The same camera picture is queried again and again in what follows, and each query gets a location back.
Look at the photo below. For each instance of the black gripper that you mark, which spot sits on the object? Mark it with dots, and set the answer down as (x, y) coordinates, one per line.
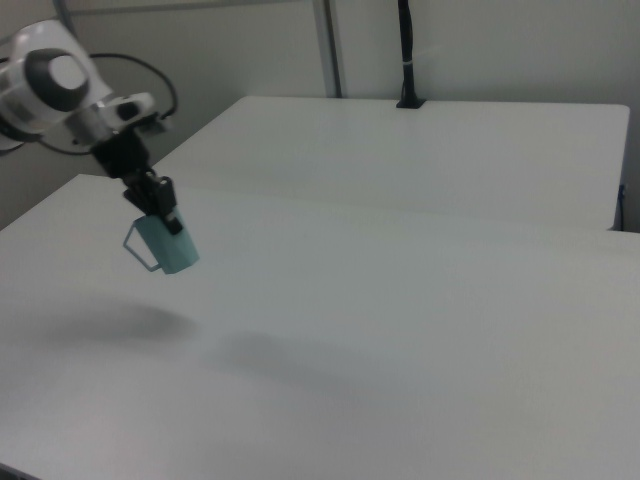
(122, 155)

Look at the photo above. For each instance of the white table with pole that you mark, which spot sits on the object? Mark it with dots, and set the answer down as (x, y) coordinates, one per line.
(400, 155)

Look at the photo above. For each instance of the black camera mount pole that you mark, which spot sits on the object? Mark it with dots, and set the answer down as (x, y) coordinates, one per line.
(409, 60)

